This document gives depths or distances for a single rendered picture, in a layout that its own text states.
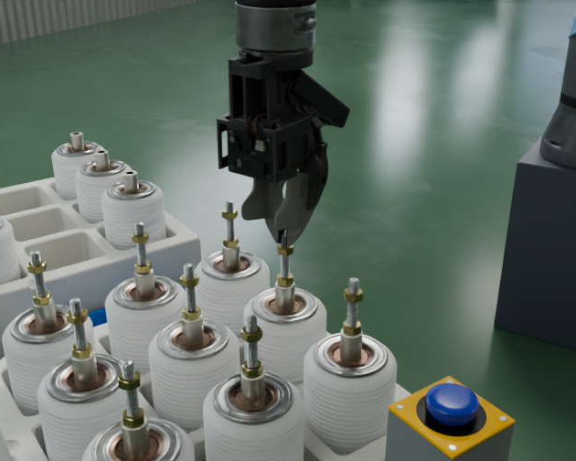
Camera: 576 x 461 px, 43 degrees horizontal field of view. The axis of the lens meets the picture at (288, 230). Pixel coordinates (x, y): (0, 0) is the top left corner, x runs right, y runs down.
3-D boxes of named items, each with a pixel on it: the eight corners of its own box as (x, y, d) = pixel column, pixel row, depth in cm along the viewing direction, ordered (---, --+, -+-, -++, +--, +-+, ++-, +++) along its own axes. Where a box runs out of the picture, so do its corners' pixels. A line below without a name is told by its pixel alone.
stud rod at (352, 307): (357, 347, 74) (359, 282, 70) (346, 347, 74) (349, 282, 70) (355, 341, 75) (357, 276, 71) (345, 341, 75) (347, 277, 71)
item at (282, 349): (329, 454, 87) (333, 326, 80) (249, 460, 86) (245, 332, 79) (317, 402, 96) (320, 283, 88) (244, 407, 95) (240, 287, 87)
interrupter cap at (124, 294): (101, 307, 84) (101, 303, 83) (129, 276, 90) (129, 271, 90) (164, 316, 82) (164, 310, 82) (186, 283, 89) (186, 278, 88)
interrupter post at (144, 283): (132, 299, 85) (129, 274, 84) (140, 289, 87) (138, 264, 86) (151, 301, 85) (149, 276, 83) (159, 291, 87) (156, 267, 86)
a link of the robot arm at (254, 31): (266, -6, 72) (336, 1, 68) (267, 40, 74) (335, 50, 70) (218, 3, 67) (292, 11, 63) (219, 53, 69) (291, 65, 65)
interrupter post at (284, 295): (296, 313, 83) (296, 287, 81) (275, 314, 82) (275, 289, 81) (293, 302, 85) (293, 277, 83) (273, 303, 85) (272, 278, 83)
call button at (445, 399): (449, 395, 60) (452, 374, 59) (487, 422, 57) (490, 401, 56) (413, 413, 58) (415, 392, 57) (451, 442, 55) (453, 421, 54)
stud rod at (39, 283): (48, 316, 79) (38, 253, 76) (39, 316, 79) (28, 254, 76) (50, 311, 80) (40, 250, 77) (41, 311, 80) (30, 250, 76)
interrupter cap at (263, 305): (323, 324, 81) (323, 318, 80) (254, 328, 80) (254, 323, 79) (313, 289, 87) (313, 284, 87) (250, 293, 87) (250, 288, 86)
